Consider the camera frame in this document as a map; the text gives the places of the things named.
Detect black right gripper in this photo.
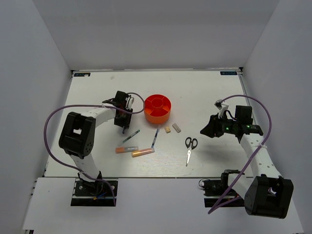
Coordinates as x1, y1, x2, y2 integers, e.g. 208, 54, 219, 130
200, 112, 239, 138

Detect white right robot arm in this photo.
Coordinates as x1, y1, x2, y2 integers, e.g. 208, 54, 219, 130
200, 102, 293, 219

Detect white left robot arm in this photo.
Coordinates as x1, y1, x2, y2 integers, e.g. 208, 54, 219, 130
58, 91, 134, 195

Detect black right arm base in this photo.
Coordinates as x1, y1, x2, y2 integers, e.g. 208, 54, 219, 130
198, 170, 244, 208

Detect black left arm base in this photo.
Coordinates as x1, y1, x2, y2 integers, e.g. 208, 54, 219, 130
71, 177, 118, 207

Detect green pen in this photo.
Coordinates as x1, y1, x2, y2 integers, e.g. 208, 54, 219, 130
121, 129, 140, 144

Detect blue clear pen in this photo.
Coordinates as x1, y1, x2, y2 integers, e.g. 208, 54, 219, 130
151, 128, 159, 148

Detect orange round compartment container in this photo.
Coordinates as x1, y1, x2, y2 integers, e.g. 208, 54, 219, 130
144, 94, 172, 124

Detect beige eraser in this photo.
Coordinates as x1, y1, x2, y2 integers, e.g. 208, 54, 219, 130
164, 126, 171, 133

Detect grey white eraser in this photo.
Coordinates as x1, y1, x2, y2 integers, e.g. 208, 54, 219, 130
172, 123, 181, 133

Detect right corner table label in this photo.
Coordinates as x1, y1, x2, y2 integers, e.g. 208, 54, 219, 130
220, 71, 237, 76

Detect corner table label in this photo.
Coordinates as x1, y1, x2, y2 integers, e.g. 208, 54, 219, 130
220, 71, 237, 76
74, 73, 91, 77

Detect left corner table label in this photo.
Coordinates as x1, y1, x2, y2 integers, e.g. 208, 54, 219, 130
74, 73, 91, 77

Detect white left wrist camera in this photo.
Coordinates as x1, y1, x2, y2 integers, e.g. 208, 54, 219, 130
126, 95, 134, 109

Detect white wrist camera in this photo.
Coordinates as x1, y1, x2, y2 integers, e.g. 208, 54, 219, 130
214, 99, 229, 119
126, 95, 134, 109

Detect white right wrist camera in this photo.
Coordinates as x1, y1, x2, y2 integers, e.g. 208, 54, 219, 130
214, 99, 229, 119

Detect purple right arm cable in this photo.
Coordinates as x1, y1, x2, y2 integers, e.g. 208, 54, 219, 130
207, 95, 272, 215

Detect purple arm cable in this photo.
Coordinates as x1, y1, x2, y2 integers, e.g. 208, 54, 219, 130
43, 92, 146, 205
207, 95, 272, 215

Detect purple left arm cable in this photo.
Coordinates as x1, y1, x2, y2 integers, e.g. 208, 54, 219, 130
43, 92, 146, 205

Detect black handled scissors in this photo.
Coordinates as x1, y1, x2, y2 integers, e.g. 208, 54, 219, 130
185, 137, 198, 167

